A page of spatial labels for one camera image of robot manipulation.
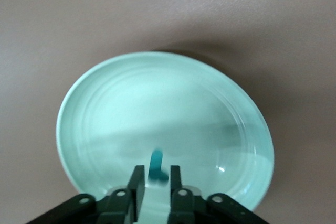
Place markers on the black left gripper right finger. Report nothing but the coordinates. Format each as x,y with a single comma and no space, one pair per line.
177,182

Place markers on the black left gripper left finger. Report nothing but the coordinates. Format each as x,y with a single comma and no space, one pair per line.
136,182

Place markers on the teal letter r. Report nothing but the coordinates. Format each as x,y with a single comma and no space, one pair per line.
156,161

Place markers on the pale green plate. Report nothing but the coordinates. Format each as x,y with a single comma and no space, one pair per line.
157,103

